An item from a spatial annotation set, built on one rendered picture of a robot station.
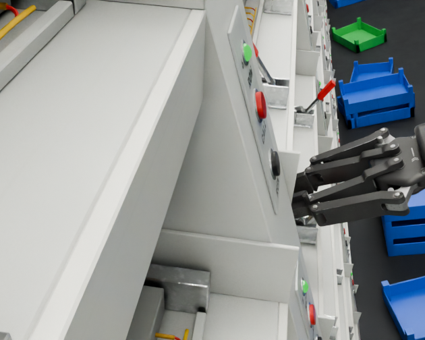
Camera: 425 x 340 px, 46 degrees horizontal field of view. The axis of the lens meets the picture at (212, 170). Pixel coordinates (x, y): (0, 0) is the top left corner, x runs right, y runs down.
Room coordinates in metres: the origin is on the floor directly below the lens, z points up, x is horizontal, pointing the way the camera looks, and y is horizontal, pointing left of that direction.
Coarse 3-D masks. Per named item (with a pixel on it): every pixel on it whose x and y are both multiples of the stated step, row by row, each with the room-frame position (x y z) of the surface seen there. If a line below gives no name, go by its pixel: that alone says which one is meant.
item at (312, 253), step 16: (304, 64) 0.88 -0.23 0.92; (304, 80) 0.86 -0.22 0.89; (304, 96) 0.80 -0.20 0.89; (304, 128) 0.70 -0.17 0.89; (304, 144) 0.66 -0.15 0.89; (304, 160) 0.62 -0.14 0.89; (320, 240) 0.45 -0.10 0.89; (304, 256) 0.43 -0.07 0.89; (320, 256) 0.43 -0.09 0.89; (320, 272) 0.40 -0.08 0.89; (320, 288) 0.38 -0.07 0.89; (320, 304) 0.36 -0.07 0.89; (320, 320) 0.31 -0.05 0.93
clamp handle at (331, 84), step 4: (332, 80) 0.70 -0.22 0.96; (328, 84) 0.70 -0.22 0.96; (332, 84) 0.69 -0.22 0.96; (324, 88) 0.70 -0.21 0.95; (328, 88) 0.69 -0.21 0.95; (332, 88) 0.69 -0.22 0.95; (320, 92) 0.70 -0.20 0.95; (324, 92) 0.70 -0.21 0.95; (328, 92) 0.69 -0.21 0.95; (320, 96) 0.70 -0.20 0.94; (324, 96) 0.70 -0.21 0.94; (316, 100) 0.70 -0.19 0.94; (320, 100) 0.70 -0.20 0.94; (312, 104) 0.71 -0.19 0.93; (308, 108) 0.71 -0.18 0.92; (304, 112) 0.71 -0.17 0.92; (308, 112) 0.71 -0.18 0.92
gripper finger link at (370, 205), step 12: (372, 192) 0.39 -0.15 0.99; (384, 192) 0.39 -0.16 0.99; (396, 192) 0.38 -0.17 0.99; (324, 204) 0.41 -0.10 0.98; (336, 204) 0.40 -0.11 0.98; (348, 204) 0.39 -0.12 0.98; (360, 204) 0.39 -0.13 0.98; (372, 204) 0.38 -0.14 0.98; (384, 204) 0.38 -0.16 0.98; (336, 216) 0.40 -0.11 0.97; (348, 216) 0.39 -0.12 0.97; (360, 216) 0.39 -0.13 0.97; (372, 216) 0.38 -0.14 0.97
